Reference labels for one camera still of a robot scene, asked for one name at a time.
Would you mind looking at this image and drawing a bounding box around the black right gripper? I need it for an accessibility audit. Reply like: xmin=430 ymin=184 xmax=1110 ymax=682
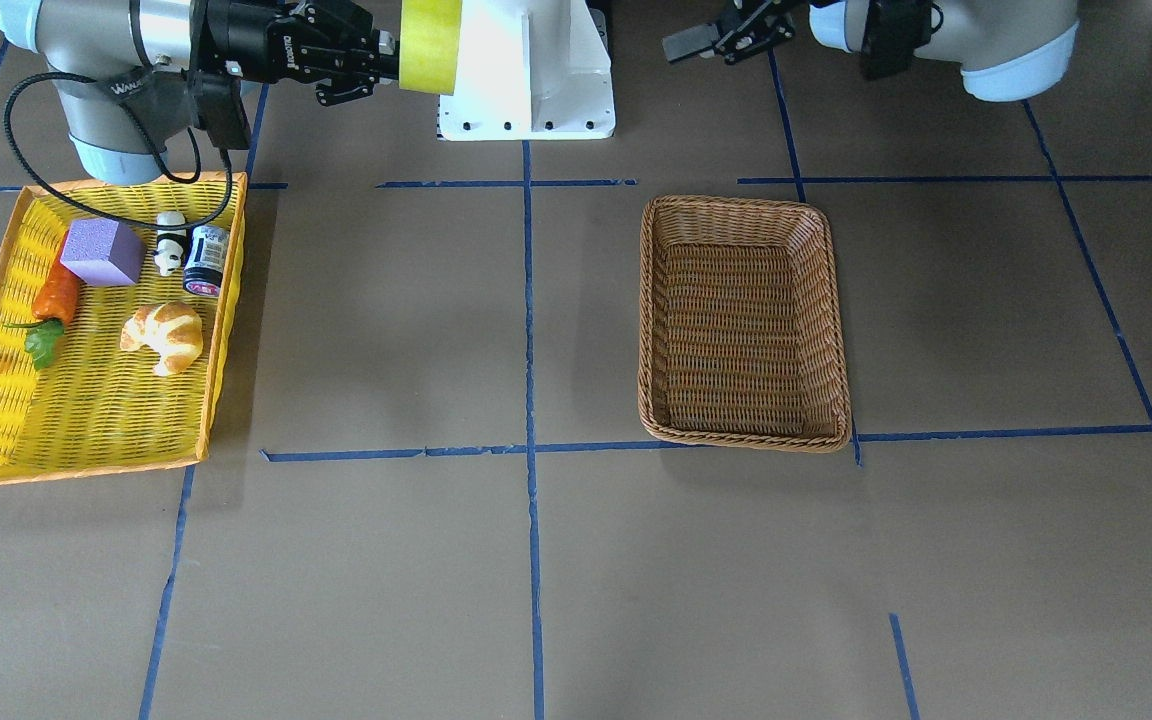
xmin=191 ymin=1 xmax=401 ymax=106

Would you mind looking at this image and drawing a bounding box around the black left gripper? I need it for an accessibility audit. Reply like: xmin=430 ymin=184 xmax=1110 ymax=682
xmin=662 ymin=1 xmax=810 ymax=65

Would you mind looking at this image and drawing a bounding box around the yellow tape roll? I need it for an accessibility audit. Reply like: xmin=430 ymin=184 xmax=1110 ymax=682
xmin=397 ymin=1 xmax=463 ymax=96

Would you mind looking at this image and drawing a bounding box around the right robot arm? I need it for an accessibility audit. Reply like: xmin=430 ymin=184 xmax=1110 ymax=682
xmin=0 ymin=1 xmax=401 ymax=184

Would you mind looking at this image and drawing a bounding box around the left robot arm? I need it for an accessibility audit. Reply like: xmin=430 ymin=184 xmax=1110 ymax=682
xmin=662 ymin=1 xmax=1079 ymax=103

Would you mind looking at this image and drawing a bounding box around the brown wicker basket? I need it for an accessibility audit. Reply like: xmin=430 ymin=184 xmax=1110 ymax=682
xmin=637 ymin=195 xmax=852 ymax=454

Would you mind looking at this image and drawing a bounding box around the yellow woven basket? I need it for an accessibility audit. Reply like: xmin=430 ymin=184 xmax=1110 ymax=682
xmin=0 ymin=172 xmax=248 ymax=486

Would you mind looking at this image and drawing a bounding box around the panda figurine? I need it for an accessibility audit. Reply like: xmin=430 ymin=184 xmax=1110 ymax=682
xmin=154 ymin=211 xmax=189 ymax=276

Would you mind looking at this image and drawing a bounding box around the purple foam block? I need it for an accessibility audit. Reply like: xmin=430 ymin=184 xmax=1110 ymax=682
xmin=58 ymin=218 xmax=146 ymax=287

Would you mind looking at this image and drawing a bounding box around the toy croissant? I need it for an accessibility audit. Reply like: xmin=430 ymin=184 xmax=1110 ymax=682
xmin=119 ymin=301 xmax=204 ymax=377

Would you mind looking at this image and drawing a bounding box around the toy carrot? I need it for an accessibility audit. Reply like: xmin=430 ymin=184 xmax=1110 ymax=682
xmin=0 ymin=243 xmax=82 ymax=372

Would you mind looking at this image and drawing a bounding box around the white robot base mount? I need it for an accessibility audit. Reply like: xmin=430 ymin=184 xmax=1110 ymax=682
xmin=438 ymin=1 xmax=617 ymax=142

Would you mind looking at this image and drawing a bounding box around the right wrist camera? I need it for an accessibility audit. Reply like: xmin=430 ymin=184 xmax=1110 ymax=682
xmin=187 ymin=70 xmax=252 ymax=151

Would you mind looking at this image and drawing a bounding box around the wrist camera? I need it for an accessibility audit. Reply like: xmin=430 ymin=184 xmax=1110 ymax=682
xmin=187 ymin=70 xmax=252 ymax=151
xmin=859 ymin=1 xmax=942 ymax=81

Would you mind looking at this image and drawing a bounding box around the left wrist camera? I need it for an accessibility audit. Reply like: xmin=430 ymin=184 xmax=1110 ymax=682
xmin=859 ymin=1 xmax=942 ymax=81

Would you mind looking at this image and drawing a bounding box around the black braided cable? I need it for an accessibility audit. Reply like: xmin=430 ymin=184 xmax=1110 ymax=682
xmin=3 ymin=68 xmax=235 ymax=233

